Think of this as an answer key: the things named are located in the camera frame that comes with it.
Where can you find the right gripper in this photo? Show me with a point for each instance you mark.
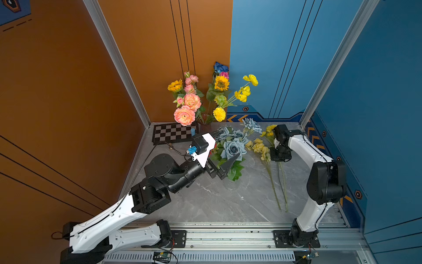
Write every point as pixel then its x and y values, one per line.
pixel 273 157

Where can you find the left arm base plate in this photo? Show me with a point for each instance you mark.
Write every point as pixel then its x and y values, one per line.
pixel 177 239

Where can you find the yellow poppy spray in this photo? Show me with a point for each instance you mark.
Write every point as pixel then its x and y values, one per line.
pixel 277 169

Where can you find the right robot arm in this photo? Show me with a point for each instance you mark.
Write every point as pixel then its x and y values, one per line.
pixel 326 184

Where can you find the yellow rose spray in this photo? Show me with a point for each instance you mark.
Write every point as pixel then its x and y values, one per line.
pixel 263 152

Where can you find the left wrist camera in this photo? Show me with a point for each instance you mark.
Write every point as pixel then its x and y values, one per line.
pixel 201 147

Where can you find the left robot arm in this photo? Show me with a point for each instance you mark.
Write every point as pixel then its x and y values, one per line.
pixel 91 241

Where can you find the checkered chessboard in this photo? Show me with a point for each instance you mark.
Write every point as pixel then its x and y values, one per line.
pixel 173 133

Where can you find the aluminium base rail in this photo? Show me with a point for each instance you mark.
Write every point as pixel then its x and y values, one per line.
pixel 251 242

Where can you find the grey blue roses bunch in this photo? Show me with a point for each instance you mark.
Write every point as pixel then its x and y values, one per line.
pixel 233 144

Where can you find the background bouquet in dark vase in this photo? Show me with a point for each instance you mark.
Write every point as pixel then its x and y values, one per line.
pixel 192 105

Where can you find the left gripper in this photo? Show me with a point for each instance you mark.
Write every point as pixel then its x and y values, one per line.
pixel 216 170

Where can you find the circuit board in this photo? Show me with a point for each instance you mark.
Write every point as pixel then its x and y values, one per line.
pixel 163 257
pixel 307 258

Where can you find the left circuit board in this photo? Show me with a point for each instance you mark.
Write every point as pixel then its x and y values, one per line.
pixel 163 257

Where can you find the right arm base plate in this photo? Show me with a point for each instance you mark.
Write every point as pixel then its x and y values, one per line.
pixel 291 239

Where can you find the right circuit board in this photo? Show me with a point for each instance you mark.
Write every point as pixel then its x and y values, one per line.
pixel 307 258

